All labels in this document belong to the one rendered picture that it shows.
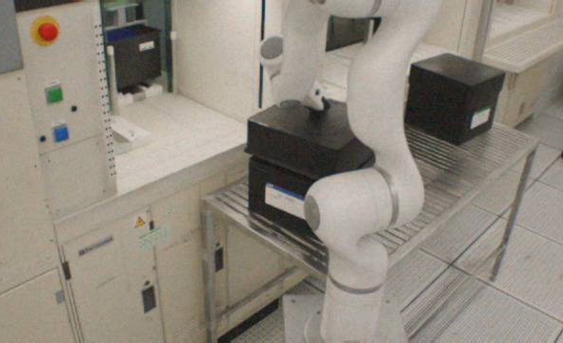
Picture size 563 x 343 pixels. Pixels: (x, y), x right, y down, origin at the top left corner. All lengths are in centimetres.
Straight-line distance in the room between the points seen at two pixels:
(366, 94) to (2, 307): 105
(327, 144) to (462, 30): 171
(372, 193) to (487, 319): 166
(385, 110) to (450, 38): 210
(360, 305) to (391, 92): 44
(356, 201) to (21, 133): 77
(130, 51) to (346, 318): 129
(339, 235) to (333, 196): 7
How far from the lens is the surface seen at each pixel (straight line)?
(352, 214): 96
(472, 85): 208
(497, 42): 344
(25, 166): 136
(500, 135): 236
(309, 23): 114
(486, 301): 266
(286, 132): 142
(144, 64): 209
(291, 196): 150
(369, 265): 105
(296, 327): 128
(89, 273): 161
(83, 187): 147
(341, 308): 113
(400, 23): 93
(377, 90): 91
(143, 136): 176
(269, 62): 124
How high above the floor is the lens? 168
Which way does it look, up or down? 30 degrees down
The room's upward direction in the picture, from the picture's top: 3 degrees clockwise
